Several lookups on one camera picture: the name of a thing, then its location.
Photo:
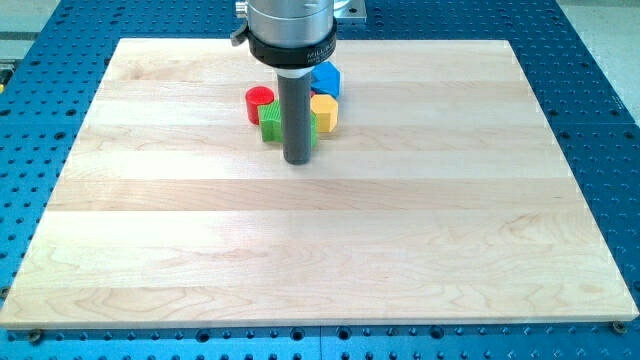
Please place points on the red cylinder block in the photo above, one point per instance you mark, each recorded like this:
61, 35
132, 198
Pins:
255, 97

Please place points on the black tool clamp collar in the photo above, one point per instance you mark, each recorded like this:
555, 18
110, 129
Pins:
287, 58

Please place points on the yellow hexagon block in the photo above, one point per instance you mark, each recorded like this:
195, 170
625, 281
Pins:
325, 108

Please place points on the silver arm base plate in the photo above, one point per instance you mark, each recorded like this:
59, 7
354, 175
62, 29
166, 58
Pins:
350, 10

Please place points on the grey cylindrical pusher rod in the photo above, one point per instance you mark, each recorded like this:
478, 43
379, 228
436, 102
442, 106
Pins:
294, 86

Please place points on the blue block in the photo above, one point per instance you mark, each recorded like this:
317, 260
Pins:
326, 79

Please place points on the green ridged block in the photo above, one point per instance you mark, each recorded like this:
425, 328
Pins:
270, 122

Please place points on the light wooden board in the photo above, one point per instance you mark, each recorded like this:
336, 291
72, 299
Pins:
440, 196

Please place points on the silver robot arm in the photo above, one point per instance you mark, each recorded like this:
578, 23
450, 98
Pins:
292, 37

